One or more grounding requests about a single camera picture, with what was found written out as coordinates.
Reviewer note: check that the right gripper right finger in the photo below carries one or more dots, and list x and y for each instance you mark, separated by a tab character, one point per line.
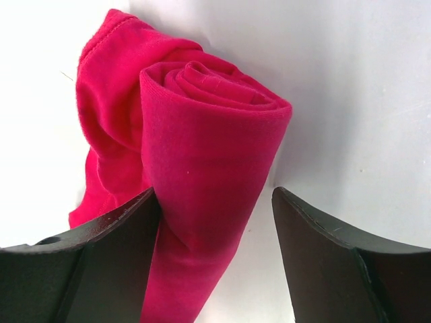
339	273

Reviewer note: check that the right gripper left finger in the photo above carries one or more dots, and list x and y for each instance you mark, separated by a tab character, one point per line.
96	272

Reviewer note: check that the red t-shirt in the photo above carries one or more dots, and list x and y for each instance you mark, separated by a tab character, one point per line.
159	112

